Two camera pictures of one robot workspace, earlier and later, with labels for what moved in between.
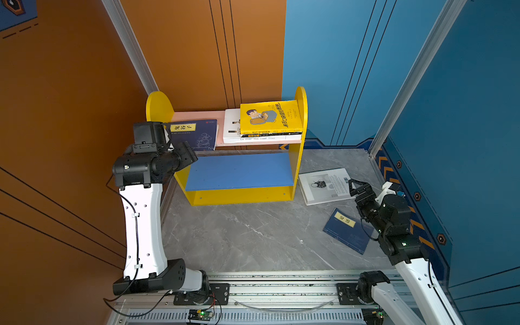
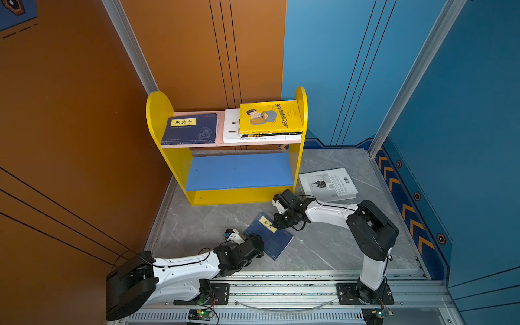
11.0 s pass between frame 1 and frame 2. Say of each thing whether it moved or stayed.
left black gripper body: moved
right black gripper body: moved
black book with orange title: stayed
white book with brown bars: stayed
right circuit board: stayed
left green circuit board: stayed
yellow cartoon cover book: stayed
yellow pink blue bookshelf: stayed
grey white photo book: stayed
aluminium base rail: stayed
